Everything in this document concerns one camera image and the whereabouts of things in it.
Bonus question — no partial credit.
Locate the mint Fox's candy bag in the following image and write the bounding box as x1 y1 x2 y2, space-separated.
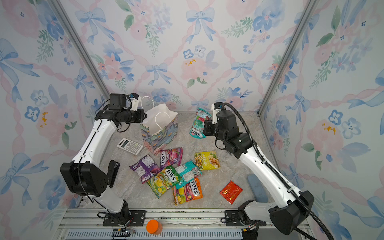
190 108 212 139

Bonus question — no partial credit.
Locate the yellow chips bag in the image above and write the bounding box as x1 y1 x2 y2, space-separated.
194 151 221 171

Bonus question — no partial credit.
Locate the floral paper gift bag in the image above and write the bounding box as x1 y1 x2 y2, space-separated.
140 96 179 156

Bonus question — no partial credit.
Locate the teal snack packet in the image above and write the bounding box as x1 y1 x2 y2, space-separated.
175 161 203 189

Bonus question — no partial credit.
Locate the orange Fox's candy bag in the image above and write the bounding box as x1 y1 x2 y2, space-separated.
172 178 204 206

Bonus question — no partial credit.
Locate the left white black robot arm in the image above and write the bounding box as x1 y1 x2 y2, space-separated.
60 109 147 225

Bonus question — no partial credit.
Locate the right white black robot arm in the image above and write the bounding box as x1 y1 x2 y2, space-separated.
203 116 315 240

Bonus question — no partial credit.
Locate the magenta Fox's candy bag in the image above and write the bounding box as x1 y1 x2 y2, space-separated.
160 147 183 169

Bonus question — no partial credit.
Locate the green Fox's candy bag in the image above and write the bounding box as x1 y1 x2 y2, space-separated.
147 166 182 199

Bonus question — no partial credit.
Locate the white calculator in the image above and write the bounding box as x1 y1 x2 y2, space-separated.
117 138 144 156

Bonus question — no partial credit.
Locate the purple snack packet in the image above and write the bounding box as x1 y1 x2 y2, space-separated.
130 155 161 184

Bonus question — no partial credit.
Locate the red sauce packet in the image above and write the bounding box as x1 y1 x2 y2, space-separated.
220 181 243 205

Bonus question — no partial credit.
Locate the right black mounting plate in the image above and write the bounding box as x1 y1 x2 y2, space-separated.
221 210 267 228

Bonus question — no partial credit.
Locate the black mounting plate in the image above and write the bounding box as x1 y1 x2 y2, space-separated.
98 210 146 227
221 210 267 228

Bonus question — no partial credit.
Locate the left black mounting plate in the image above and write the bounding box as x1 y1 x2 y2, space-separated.
98 210 146 227

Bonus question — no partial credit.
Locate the orange round cap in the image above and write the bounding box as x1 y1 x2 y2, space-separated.
146 220 163 235

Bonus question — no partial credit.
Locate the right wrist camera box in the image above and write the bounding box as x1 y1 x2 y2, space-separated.
212 102 239 132

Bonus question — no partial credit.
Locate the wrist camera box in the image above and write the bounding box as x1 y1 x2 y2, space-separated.
108 93 142 111
212 102 239 132

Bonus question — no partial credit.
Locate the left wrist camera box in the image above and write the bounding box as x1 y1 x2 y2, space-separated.
108 93 142 111

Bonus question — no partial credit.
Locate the black corrugated cable conduit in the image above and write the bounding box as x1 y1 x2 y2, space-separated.
221 102 335 240

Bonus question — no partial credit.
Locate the aluminium frame rail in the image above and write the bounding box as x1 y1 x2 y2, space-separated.
53 207 316 240

